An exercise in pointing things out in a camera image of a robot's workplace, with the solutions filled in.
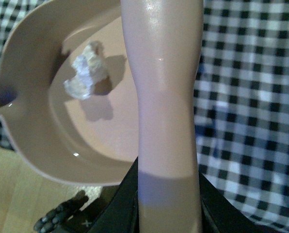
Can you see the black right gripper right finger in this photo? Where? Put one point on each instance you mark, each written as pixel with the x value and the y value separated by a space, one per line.
pixel 219 215

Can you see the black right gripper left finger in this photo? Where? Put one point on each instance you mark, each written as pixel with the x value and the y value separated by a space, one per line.
pixel 121 214

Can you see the beige plastic dustpan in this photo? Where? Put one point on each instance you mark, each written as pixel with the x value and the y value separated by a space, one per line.
pixel 80 142

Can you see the white paper tissue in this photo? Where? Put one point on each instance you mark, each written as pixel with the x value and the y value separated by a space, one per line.
pixel 90 69

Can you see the black white checkered bedsheet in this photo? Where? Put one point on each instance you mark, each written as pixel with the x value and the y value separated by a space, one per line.
pixel 240 102

